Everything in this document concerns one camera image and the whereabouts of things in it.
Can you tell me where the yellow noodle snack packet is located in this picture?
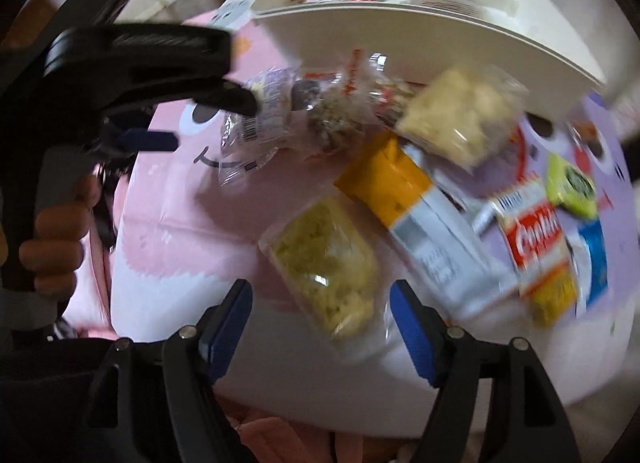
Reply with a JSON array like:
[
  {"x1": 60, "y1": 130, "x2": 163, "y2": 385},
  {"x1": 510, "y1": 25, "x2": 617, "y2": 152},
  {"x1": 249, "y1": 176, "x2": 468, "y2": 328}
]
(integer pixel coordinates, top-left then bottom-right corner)
[{"x1": 257, "y1": 193, "x2": 401, "y2": 359}]

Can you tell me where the orange and white snack packet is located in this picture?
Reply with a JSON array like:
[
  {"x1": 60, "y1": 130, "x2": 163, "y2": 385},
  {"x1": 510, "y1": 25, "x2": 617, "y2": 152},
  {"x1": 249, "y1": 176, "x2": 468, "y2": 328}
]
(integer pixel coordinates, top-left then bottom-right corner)
[{"x1": 334, "y1": 136, "x2": 521, "y2": 314}]

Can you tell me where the clear barcode snack packet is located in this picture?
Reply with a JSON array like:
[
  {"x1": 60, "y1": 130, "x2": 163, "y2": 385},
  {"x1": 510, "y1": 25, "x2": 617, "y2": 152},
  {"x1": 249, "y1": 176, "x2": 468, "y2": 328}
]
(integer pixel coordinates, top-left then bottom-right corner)
[{"x1": 217, "y1": 66, "x2": 301, "y2": 184}]

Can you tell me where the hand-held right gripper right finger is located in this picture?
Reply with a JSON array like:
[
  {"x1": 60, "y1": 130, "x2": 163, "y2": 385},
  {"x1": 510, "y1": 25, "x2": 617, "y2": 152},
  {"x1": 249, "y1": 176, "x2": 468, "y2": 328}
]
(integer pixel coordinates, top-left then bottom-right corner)
[{"x1": 389, "y1": 279, "x2": 583, "y2": 463}]

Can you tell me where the blue and white snack packet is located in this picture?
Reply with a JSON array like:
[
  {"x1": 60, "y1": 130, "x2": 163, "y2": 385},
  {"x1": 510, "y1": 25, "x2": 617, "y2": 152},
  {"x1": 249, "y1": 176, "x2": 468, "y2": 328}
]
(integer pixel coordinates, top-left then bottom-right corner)
[{"x1": 570, "y1": 218, "x2": 611, "y2": 316}]

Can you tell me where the clear seed snack packet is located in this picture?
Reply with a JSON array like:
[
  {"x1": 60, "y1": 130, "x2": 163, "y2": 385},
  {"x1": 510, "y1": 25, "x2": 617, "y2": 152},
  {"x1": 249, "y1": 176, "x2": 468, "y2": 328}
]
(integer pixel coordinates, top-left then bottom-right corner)
[{"x1": 290, "y1": 50, "x2": 416, "y2": 156}]

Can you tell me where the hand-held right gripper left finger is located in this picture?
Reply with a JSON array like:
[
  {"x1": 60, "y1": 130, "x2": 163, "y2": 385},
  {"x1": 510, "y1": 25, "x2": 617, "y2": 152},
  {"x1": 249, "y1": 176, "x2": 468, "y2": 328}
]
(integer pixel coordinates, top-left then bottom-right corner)
[{"x1": 75, "y1": 279, "x2": 254, "y2": 463}]

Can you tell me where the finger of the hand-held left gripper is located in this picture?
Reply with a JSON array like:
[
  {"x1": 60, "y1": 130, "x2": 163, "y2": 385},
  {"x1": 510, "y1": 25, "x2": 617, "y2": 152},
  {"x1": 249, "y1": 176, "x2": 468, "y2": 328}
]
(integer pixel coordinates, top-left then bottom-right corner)
[
  {"x1": 192, "y1": 80, "x2": 262, "y2": 117},
  {"x1": 99, "y1": 129, "x2": 180, "y2": 160}
]

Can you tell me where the red and yellow cookie packet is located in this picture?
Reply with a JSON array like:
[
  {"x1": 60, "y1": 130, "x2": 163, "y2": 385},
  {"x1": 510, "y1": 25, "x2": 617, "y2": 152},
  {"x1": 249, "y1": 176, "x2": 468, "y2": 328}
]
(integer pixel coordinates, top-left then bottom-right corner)
[{"x1": 487, "y1": 178, "x2": 581, "y2": 329}]

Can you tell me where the pale yellow cracker packet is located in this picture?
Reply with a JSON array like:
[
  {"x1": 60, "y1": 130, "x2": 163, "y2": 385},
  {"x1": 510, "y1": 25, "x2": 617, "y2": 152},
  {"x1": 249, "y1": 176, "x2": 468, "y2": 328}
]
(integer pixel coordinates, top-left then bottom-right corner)
[{"x1": 395, "y1": 63, "x2": 531, "y2": 169}]

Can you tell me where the cream plastic bin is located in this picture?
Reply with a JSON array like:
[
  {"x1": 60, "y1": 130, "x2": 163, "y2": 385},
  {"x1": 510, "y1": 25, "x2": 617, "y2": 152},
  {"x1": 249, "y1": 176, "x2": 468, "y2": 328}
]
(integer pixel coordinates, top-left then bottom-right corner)
[{"x1": 250, "y1": 0, "x2": 611, "y2": 99}]

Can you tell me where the person's left hand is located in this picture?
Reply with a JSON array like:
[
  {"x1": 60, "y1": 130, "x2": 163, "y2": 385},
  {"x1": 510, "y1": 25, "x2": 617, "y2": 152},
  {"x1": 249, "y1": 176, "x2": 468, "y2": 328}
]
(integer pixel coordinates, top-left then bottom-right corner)
[{"x1": 20, "y1": 176, "x2": 101, "y2": 305}]

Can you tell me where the green round snack packet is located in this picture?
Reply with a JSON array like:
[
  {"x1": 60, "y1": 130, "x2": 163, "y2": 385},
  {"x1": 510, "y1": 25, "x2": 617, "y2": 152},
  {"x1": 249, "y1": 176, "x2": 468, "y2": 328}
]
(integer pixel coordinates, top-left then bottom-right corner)
[{"x1": 545, "y1": 153, "x2": 601, "y2": 221}]

